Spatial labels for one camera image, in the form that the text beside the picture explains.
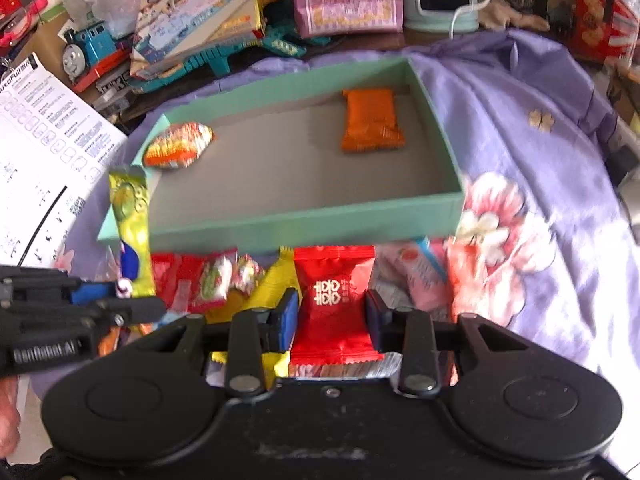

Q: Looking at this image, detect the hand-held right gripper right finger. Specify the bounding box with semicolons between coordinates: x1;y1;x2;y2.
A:
364;289;532;397

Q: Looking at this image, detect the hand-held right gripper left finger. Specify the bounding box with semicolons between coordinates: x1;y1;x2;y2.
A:
145;287;302;397

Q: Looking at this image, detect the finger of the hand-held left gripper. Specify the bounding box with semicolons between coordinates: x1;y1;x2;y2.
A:
0;265;122;307
0;297;167;335

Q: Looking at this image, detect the red packet with white symbol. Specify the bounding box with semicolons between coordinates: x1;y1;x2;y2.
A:
289;245;387;367

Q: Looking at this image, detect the long yellow green snack packet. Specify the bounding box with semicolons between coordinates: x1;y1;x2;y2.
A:
108;166;156;298

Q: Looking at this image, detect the mint green cardboard box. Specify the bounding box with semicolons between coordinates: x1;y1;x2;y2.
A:
97;57;466;252

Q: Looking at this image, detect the person's left hand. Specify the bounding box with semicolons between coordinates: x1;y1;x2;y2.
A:
0;379;22;457

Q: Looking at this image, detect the plain yellow snack packet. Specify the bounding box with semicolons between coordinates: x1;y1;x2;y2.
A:
205;247;301;378

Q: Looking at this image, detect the red packet with strawberry print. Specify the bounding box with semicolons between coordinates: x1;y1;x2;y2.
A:
150;249;238;316

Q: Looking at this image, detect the small wrapped candy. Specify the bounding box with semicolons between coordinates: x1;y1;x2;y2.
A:
232;255;266;296

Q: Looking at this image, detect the pink snack packet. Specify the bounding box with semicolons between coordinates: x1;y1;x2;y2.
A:
395;239;451;312

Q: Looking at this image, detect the printed white paper sheet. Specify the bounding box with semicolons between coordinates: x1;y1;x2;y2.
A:
0;52;129;269

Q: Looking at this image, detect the orange yellow puffed snack packet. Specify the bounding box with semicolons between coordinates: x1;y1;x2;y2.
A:
142;121;215;170

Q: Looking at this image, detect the plain orange snack packet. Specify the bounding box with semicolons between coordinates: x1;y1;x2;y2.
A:
341;88;406;153

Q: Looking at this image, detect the black white printed box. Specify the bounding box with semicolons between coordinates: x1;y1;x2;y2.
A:
97;71;137;109

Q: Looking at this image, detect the purple floral cloth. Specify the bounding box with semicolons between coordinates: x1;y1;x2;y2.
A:
30;27;640;480

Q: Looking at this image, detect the blue toy train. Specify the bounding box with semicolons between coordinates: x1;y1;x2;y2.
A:
61;22;137;86

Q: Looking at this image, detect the teal plastic toy track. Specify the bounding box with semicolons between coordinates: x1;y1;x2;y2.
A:
145;25;332;93

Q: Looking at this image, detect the colourful drawing mat box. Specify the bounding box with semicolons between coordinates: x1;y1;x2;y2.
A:
130;0;266;80

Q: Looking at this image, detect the beige cloth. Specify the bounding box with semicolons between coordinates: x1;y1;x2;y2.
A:
479;6;551;32

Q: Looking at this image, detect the red biscuit box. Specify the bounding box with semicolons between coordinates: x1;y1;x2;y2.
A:
570;0;640;64

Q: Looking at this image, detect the white cable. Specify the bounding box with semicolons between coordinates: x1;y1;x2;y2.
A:
450;0;507;37

